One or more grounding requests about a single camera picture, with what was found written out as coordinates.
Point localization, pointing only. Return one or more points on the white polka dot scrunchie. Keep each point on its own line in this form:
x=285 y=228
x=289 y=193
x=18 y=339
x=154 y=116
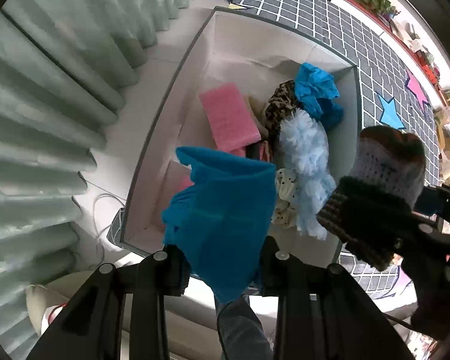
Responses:
x=285 y=209

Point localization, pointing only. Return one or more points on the grey white storage box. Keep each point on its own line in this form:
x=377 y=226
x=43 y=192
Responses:
x=231 y=68

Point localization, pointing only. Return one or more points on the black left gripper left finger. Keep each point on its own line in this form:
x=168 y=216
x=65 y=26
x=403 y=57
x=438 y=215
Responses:
x=90 y=325

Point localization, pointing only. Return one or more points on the leopard print scrunchie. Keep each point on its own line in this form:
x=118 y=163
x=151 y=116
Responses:
x=281 y=105

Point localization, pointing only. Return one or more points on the white low cabinet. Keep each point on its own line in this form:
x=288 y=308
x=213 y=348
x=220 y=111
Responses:
x=380 y=27

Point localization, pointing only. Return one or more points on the blue cloth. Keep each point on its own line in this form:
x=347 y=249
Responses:
x=221 y=221
x=317 y=93

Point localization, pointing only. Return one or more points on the brown purple knitted hat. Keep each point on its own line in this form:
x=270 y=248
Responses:
x=370 y=209

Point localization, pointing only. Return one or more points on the green pleated curtain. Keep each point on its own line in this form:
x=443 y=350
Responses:
x=63 y=64

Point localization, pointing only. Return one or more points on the pink foam sponge block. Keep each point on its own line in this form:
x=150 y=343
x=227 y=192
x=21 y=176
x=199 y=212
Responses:
x=230 y=120

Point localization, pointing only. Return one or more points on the light blue fluffy duster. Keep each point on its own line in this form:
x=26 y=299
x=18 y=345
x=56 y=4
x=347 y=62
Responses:
x=304 y=148

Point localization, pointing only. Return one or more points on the person's leg in jeans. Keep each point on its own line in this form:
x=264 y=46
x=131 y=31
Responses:
x=240 y=331

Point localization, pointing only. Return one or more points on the grey checkered play mat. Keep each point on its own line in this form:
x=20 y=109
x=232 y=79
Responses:
x=383 y=76

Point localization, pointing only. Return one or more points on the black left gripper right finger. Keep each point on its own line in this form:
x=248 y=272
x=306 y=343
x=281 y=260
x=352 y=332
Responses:
x=323 y=313

